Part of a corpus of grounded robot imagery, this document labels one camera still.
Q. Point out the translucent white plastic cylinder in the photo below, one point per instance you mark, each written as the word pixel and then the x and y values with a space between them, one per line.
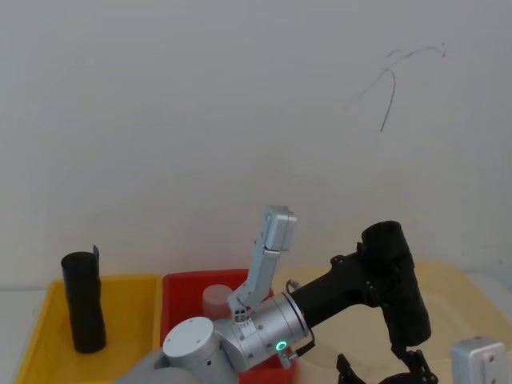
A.
pixel 215 301

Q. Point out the red plastic bin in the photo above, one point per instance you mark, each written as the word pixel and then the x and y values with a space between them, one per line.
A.
pixel 184 292

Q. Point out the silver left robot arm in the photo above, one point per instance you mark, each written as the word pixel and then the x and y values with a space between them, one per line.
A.
pixel 256 324

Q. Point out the tall black rolled tube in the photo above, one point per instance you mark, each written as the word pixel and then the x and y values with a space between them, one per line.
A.
pixel 85 304

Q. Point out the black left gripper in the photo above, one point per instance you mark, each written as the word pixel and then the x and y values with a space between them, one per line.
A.
pixel 332 288

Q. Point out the wide black plastic tube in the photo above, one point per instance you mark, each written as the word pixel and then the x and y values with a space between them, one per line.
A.
pixel 408 312

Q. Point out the yellow plastic bin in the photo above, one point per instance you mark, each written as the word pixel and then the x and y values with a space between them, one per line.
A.
pixel 44 340

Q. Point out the cream plastic tray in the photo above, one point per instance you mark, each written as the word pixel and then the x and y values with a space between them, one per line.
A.
pixel 464 296

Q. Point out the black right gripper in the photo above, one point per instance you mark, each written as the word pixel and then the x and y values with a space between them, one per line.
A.
pixel 386 380

